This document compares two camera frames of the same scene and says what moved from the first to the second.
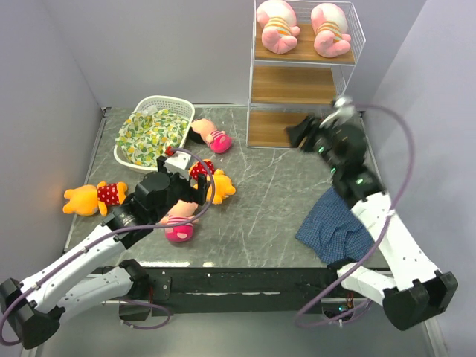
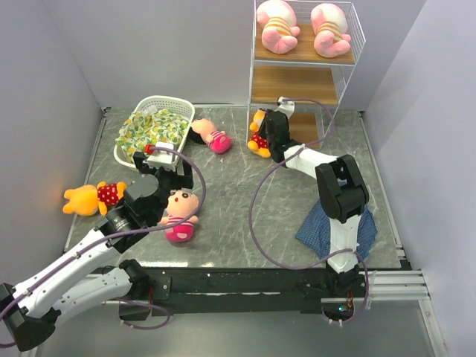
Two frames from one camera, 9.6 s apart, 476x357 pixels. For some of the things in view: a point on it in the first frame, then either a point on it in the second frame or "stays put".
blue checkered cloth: [335, 232] stays put
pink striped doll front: [182, 211] stays put
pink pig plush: [279, 21] stays put
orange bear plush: [223, 187] to [256, 143]
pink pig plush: [329, 23] stays put
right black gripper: [308, 130] to [262, 132]
